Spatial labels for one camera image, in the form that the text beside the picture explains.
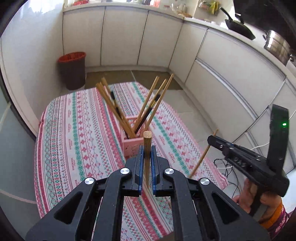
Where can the pink plastic basket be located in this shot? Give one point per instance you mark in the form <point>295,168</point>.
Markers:
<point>131,148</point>

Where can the black wok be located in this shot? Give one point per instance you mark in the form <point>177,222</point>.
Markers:
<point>240,26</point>

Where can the thick round bamboo chopstick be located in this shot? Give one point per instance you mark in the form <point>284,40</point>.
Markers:
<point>147,150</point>

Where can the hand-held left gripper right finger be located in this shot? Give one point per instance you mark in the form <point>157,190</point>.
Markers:
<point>153,166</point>

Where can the person's right hand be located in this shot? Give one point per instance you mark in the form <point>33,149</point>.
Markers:
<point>245,194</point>

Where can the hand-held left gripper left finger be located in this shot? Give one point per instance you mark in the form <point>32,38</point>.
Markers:
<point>139,166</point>

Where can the bunch of bamboo chopsticks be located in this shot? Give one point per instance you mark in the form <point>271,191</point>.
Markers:
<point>120,117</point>

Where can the thin bamboo chopstick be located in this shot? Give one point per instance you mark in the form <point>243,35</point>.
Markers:
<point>199,160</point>

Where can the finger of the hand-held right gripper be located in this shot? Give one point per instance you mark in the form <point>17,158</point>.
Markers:
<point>218,143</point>

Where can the patterned red green tablecloth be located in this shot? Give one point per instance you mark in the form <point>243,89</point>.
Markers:
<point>76,139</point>

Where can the stainless steel pot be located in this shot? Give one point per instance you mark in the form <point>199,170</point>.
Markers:
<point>276,47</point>

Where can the dark range hood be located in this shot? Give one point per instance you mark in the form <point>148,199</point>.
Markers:
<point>261,11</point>

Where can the person's right forearm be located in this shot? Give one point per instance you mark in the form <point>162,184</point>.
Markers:
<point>279,220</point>

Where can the brown trash bin red liner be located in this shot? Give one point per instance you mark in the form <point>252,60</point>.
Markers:
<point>71,71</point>

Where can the yellow snack packets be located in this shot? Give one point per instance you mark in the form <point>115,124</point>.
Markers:
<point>212,7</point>

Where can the white kitchen cabinets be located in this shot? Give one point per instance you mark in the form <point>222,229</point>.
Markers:
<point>219,69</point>

